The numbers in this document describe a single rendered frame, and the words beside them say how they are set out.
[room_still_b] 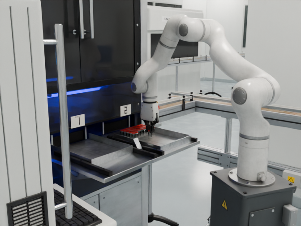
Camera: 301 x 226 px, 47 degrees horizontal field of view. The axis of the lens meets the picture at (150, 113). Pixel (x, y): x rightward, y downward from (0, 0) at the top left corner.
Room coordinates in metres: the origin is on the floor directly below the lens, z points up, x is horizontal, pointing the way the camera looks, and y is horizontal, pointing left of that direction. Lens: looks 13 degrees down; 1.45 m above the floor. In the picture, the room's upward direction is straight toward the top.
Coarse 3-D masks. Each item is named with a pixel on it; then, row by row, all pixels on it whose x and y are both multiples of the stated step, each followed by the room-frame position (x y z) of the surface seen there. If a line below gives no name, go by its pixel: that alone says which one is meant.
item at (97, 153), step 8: (96, 136) 1.81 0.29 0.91; (72, 144) 1.75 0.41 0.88; (80, 144) 1.75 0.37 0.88; (88, 144) 1.75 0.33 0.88; (96, 144) 1.75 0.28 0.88; (104, 144) 1.75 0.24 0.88; (112, 144) 1.73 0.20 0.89; (120, 144) 1.69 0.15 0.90; (128, 144) 1.65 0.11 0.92; (72, 152) 1.53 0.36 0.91; (80, 152) 1.63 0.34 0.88; (88, 152) 1.63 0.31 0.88; (96, 152) 1.63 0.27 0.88; (104, 152) 1.63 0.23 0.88; (112, 152) 1.54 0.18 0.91; (120, 152) 1.57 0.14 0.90; (128, 152) 1.61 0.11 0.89; (88, 160) 1.46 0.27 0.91; (96, 160) 1.46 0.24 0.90; (104, 160) 1.50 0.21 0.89
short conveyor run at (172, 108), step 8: (184, 96) 2.56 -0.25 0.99; (160, 104) 2.41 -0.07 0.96; (168, 104) 2.57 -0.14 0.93; (176, 104) 2.57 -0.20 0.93; (184, 104) 2.57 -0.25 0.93; (192, 104) 2.67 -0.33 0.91; (160, 112) 2.37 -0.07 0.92; (168, 112) 2.44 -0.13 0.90; (176, 112) 2.52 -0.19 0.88; (184, 112) 2.59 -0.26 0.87; (192, 112) 2.67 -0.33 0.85; (160, 120) 2.37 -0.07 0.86
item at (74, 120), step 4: (76, 116) 1.70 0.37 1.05; (80, 116) 1.72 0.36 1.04; (84, 116) 1.74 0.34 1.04; (72, 120) 1.68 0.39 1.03; (76, 120) 1.70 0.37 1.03; (80, 120) 1.72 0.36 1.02; (84, 120) 1.74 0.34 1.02; (72, 124) 1.68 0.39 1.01; (76, 124) 1.70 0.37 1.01; (80, 124) 1.72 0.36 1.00; (84, 124) 1.74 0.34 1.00
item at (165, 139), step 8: (160, 128) 1.96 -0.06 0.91; (120, 136) 1.81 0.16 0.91; (144, 136) 1.90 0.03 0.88; (152, 136) 1.90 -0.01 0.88; (160, 136) 1.90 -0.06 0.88; (168, 136) 1.90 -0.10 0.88; (176, 136) 1.88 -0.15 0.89; (184, 136) 1.84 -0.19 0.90; (144, 144) 1.69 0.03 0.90; (152, 144) 1.66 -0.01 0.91; (160, 144) 1.75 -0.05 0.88; (168, 144) 1.67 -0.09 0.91; (176, 144) 1.72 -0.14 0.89
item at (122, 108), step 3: (126, 105) 1.97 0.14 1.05; (129, 105) 1.99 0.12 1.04; (120, 108) 1.94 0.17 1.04; (123, 108) 1.95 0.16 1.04; (129, 108) 1.99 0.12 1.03; (120, 111) 1.93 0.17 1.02; (123, 111) 1.95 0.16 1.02; (126, 111) 1.97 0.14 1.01; (129, 111) 1.99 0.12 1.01; (120, 114) 1.93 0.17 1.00; (123, 114) 1.95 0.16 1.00; (126, 114) 1.97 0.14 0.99
